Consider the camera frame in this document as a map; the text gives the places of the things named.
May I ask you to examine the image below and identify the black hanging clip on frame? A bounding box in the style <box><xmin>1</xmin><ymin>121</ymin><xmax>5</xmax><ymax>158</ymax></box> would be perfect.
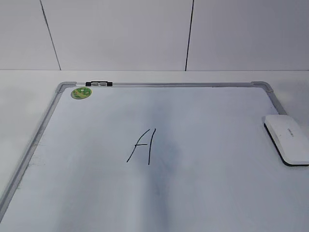
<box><xmin>85</xmin><ymin>81</ymin><xmax>113</xmax><ymax>87</ymax></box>

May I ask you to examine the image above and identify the white board eraser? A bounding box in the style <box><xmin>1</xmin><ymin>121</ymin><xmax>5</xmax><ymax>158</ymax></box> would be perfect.
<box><xmin>264</xmin><ymin>115</ymin><xmax>309</xmax><ymax>166</ymax></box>

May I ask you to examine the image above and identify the white board with grey frame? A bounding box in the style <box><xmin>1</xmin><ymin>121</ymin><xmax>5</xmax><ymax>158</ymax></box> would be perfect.
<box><xmin>0</xmin><ymin>82</ymin><xmax>309</xmax><ymax>232</ymax></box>

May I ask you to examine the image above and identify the round green sticker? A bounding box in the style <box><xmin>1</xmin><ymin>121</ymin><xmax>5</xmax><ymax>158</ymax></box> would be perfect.
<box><xmin>70</xmin><ymin>87</ymin><xmax>92</xmax><ymax>100</ymax></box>

